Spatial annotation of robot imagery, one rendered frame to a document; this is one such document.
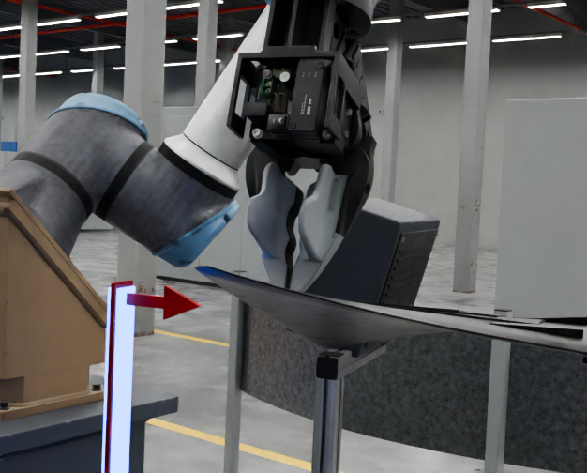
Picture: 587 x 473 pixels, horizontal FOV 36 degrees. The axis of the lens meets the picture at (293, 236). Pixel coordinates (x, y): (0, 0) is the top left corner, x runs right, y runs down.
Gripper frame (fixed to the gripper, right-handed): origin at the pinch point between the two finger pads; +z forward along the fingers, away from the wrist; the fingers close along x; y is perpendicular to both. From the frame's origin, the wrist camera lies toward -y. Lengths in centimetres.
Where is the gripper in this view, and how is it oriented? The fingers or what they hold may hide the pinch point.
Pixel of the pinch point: (293, 283)
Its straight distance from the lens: 61.0
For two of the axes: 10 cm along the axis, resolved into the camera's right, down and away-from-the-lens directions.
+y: -3.2, -2.7, -9.1
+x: 9.4, 0.6, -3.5
